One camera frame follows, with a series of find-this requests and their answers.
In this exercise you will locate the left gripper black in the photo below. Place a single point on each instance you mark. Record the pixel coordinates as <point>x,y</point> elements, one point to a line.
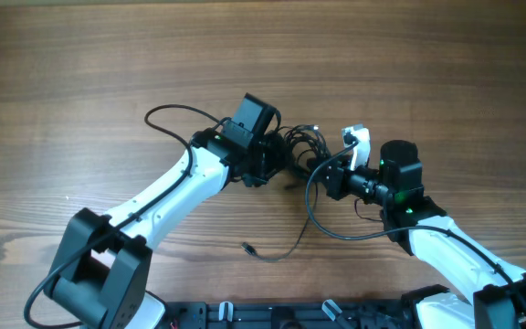
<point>279,155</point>

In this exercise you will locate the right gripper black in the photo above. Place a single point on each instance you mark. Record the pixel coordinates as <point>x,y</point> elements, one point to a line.
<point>332,178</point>

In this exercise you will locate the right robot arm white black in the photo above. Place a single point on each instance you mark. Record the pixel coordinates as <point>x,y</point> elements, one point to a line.
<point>491,291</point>

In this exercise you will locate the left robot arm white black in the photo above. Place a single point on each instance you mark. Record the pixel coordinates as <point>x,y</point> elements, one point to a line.
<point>101,268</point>

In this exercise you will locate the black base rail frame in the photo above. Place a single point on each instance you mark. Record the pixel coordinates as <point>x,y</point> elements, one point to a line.
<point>378,314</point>

